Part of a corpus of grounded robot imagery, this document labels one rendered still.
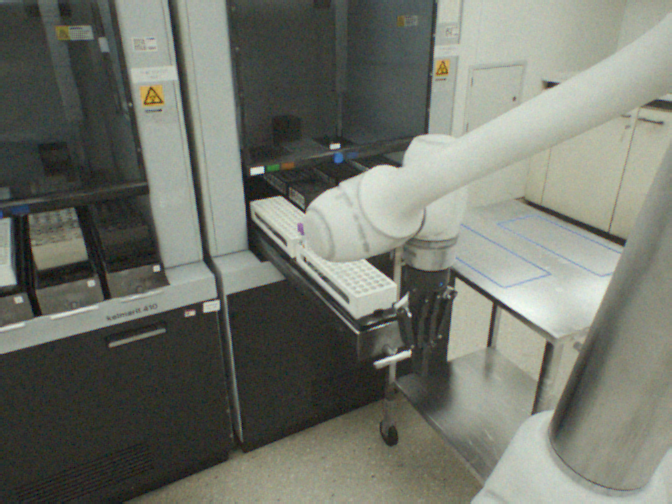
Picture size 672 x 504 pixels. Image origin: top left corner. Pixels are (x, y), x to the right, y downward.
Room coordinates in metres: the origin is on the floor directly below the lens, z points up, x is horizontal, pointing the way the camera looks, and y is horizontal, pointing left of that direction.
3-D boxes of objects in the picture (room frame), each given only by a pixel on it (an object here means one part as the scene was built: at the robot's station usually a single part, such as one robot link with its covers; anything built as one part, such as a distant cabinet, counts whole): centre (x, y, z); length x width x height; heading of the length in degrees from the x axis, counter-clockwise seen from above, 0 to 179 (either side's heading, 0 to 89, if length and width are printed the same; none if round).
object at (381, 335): (1.18, 0.04, 0.78); 0.73 x 0.14 x 0.09; 28
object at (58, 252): (1.17, 0.66, 0.85); 0.12 x 0.02 x 0.06; 119
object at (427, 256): (0.80, -0.16, 1.03); 0.09 x 0.09 x 0.06
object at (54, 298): (1.37, 0.77, 0.78); 0.73 x 0.14 x 0.09; 28
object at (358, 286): (1.06, -0.02, 0.83); 0.30 x 0.10 x 0.06; 28
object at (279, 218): (1.34, 0.12, 0.83); 0.30 x 0.10 x 0.06; 28
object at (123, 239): (1.24, 0.52, 0.85); 0.12 x 0.02 x 0.06; 118
